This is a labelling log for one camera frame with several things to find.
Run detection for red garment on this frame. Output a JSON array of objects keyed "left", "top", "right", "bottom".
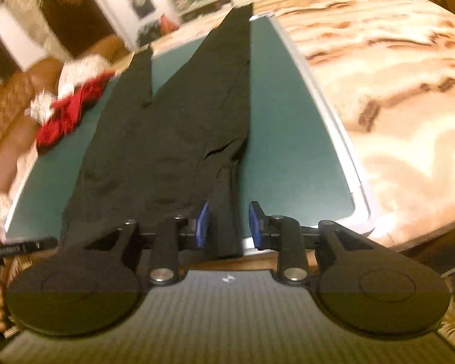
[{"left": 36, "top": 72, "right": 115, "bottom": 153}]

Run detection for black trousers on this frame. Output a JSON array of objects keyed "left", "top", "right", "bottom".
[{"left": 60, "top": 6, "right": 252, "bottom": 258}]

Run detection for green table mat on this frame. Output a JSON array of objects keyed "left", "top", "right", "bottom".
[{"left": 5, "top": 14, "right": 374, "bottom": 241}]

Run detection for brown leather sofa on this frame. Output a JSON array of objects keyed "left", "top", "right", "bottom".
[{"left": 0, "top": 34, "right": 130, "bottom": 198}]

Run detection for white lace sofa cover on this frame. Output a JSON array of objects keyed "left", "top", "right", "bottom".
[{"left": 0, "top": 53, "right": 112, "bottom": 242}]

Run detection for black bag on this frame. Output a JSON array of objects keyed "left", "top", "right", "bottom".
[{"left": 136, "top": 21, "right": 162, "bottom": 47}]

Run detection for orange plastic bag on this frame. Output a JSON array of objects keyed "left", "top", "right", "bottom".
[{"left": 159, "top": 14, "right": 180, "bottom": 36}]

